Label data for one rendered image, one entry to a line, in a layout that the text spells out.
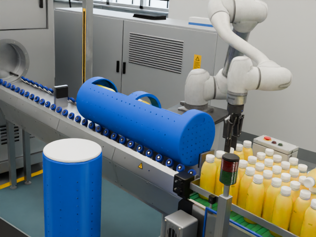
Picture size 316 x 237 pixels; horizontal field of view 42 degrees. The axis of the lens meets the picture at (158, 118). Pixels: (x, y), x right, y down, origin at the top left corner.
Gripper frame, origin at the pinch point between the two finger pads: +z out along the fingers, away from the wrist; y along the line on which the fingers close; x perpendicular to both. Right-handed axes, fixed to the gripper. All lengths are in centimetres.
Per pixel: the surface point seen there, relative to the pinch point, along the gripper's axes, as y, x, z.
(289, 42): -262, -119, -16
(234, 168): 38.7, 29.1, -9.8
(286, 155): -22.3, 17.6, 5.3
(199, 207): 24.1, 3.9, 23.0
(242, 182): 14.1, 18.0, 7.9
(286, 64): -262, -118, 8
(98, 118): 16, -83, 8
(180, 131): 14.3, -19.6, -3.5
